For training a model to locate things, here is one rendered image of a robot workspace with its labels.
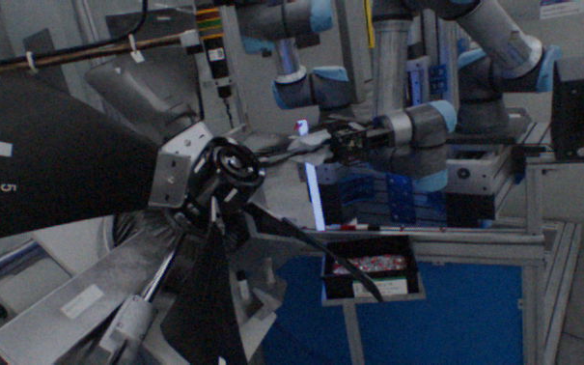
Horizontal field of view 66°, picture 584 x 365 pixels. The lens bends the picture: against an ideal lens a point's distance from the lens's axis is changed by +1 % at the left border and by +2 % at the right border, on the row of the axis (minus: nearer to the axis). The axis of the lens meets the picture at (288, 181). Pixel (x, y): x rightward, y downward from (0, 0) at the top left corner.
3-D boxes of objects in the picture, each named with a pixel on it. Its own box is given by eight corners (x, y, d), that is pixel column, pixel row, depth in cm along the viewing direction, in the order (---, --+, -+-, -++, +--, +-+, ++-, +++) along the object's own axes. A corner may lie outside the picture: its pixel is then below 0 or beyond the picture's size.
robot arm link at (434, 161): (415, 177, 110) (411, 133, 106) (456, 184, 101) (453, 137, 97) (394, 187, 106) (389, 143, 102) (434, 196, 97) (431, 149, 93)
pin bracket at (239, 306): (204, 317, 86) (228, 294, 81) (221, 302, 91) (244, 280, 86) (224, 341, 85) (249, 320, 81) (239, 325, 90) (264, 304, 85)
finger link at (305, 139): (292, 143, 87) (336, 134, 89) (284, 134, 92) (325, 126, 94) (293, 157, 88) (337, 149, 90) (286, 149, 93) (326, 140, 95)
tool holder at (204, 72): (193, 92, 78) (179, 33, 75) (192, 88, 85) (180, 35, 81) (243, 81, 79) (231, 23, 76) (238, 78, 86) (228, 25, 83)
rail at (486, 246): (223, 252, 144) (217, 231, 141) (229, 246, 147) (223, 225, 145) (544, 266, 106) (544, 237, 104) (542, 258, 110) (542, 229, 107)
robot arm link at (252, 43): (287, 47, 102) (278, -4, 98) (239, 56, 104) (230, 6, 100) (291, 45, 109) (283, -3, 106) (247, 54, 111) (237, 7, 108)
